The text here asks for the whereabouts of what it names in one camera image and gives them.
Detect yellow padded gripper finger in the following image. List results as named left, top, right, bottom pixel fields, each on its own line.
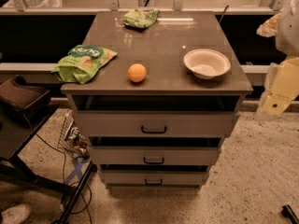
left=257, top=57, right=299, bottom=118
left=256, top=13, right=281, bottom=37

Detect white paper bowl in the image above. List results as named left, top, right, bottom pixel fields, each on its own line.
left=183, top=49, right=231, bottom=79

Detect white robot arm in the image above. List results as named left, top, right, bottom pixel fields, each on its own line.
left=257, top=0, right=299, bottom=118

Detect small green chip bag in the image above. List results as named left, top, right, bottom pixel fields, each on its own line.
left=121, top=9, right=160, bottom=29

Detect large green rice chip bag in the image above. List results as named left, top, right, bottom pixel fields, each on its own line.
left=51, top=45, right=118, bottom=84

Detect black object on floor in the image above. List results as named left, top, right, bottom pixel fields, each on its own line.
left=282, top=204, right=299, bottom=224

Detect grey drawer cabinet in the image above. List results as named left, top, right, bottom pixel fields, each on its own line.
left=60, top=10, right=254, bottom=189

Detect orange ball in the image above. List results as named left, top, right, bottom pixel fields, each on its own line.
left=127, top=63, right=147, bottom=82

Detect brown pouch on side table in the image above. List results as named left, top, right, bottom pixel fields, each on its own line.
left=0, top=76, right=50, bottom=119

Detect black side table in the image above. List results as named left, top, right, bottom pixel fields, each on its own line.
left=0, top=105, right=96, bottom=224

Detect white sneaker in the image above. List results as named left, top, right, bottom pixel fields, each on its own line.
left=0, top=204, right=31, bottom=224

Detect top drawer with black handle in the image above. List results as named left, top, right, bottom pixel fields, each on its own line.
left=73, top=111, right=239, bottom=137

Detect drawer with black handle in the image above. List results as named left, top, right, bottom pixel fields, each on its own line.
left=73, top=111, right=239, bottom=137
left=99, top=171, right=209, bottom=186
left=88, top=147, right=219, bottom=165

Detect bottom drawer with black handle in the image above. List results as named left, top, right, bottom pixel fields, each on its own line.
left=99, top=171, right=209, bottom=186

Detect middle drawer with black handle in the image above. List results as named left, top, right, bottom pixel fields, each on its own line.
left=88, top=147, right=219, bottom=165

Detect wire basket with snacks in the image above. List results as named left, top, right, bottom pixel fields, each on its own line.
left=58, top=110, right=89, bottom=160

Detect black floor cable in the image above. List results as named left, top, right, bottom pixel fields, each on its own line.
left=36, top=133, right=93, bottom=224

